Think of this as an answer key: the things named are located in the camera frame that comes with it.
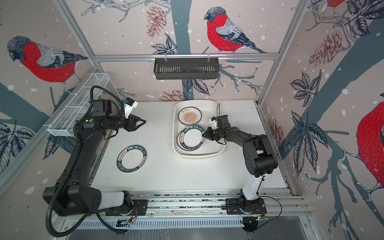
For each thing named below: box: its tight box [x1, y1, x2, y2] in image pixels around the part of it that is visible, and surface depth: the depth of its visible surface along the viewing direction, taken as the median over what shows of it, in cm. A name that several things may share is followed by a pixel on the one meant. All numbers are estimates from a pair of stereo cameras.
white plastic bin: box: [172, 99, 226, 159], surface depth 100 cm
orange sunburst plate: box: [178, 106, 202, 126], surface depth 113 cm
